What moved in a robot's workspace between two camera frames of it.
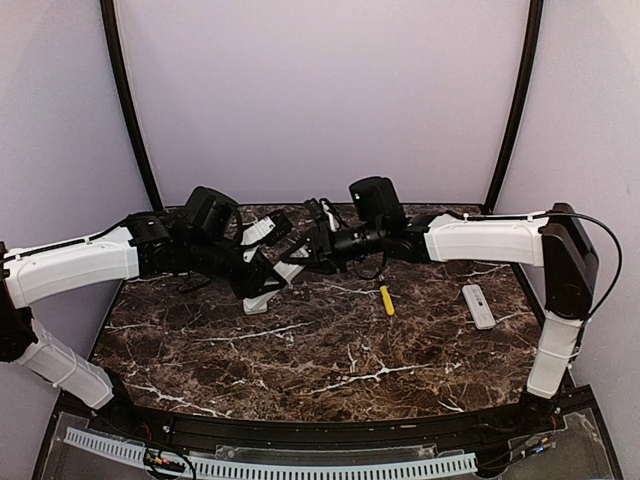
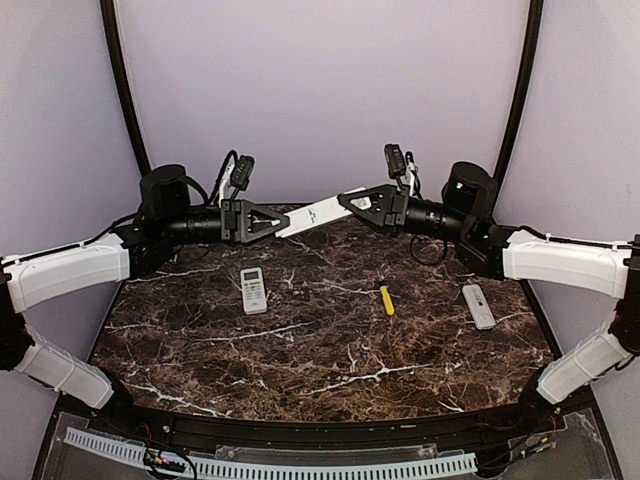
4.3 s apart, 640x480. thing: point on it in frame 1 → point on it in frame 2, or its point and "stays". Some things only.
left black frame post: x=128 y=92 stays
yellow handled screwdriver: x=387 y=300 stays
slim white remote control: x=259 y=304 → x=317 y=215
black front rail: x=367 y=433 stays
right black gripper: x=322 y=253 → x=393 y=221
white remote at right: x=478 y=306 stays
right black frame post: x=523 y=90 stays
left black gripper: x=249 y=285 → x=232 y=218
